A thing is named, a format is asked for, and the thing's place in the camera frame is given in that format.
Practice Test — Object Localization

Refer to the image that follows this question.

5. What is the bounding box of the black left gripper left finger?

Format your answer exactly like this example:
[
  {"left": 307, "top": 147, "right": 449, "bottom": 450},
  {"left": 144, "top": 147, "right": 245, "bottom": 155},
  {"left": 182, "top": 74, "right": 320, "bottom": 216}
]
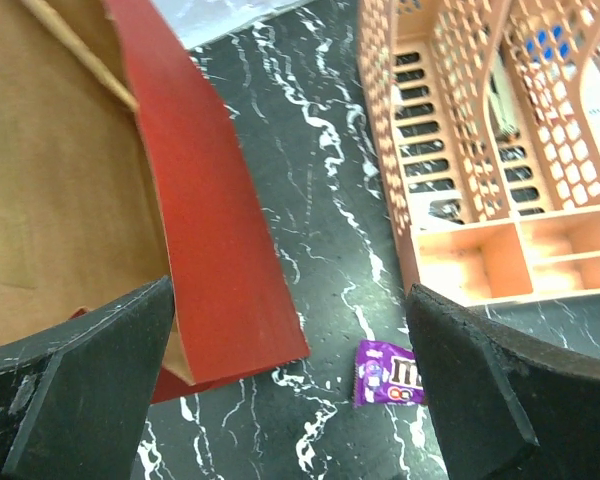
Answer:
[{"left": 0, "top": 277, "right": 175, "bottom": 479}]

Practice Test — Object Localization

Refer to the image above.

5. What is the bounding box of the peach desk organizer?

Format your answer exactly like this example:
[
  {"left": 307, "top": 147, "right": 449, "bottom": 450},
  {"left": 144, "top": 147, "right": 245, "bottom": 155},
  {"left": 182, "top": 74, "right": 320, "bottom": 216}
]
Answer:
[{"left": 357, "top": 1, "right": 600, "bottom": 306}]

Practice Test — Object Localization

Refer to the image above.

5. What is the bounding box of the purple candy pack upper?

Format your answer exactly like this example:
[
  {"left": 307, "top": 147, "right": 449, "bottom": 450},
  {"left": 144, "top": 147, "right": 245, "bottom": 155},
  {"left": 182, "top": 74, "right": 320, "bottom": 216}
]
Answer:
[{"left": 353, "top": 340, "right": 426, "bottom": 407}]

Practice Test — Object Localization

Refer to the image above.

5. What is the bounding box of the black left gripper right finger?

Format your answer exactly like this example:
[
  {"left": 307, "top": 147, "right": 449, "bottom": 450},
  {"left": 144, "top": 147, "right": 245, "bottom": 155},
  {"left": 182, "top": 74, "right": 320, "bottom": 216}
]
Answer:
[{"left": 406, "top": 284, "right": 600, "bottom": 479}]

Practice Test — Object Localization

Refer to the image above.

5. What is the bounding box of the red paper bag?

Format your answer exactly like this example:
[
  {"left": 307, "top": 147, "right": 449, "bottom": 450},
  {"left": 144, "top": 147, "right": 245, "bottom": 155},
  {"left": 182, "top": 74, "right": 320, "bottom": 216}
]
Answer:
[{"left": 0, "top": 1, "right": 309, "bottom": 402}]

